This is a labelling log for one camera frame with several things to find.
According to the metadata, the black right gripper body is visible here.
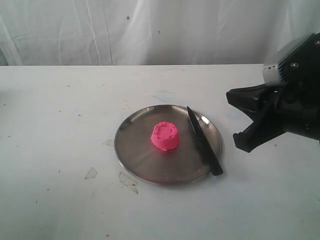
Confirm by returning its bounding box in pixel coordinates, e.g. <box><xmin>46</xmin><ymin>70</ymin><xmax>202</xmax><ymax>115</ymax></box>
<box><xmin>268</xmin><ymin>33</ymin><xmax>320</xmax><ymax>140</ymax></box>

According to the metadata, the black knife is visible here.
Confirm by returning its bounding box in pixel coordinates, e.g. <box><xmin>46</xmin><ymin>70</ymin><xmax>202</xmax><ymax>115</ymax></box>
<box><xmin>186</xmin><ymin>106</ymin><xmax>224</xmax><ymax>176</ymax></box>

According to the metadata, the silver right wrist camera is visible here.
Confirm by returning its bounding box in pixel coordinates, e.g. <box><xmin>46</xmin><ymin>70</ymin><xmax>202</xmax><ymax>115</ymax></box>
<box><xmin>262</xmin><ymin>32</ymin><xmax>315</xmax><ymax>86</ymax></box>

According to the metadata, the round stainless steel plate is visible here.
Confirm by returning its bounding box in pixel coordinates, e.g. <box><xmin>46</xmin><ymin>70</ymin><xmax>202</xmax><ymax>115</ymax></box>
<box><xmin>114</xmin><ymin>104</ymin><xmax>210</xmax><ymax>185</ymax></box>

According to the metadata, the white backdrop curtain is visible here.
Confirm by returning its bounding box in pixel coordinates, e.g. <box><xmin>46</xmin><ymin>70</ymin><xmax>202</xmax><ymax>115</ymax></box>
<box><xmin>0</xmin><ymin>0</ymin><xmax>320</xmax><ymax>66</ymax></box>

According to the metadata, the pink dough piece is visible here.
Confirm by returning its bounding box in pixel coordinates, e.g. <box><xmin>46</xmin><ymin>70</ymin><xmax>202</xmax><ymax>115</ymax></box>
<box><xmin>150</xmin><ymin>121</ymin><xmax>180</xmax><ymax>152</ymax></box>

